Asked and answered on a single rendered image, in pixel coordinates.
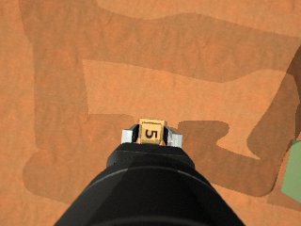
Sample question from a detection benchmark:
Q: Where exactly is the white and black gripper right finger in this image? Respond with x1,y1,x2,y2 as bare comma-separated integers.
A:
163,126,182,148

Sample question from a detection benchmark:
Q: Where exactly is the tan wooden tray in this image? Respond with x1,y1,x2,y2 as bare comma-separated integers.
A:
138,119,164,145

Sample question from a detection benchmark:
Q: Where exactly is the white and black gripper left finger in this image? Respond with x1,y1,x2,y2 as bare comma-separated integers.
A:
121,124,139,143

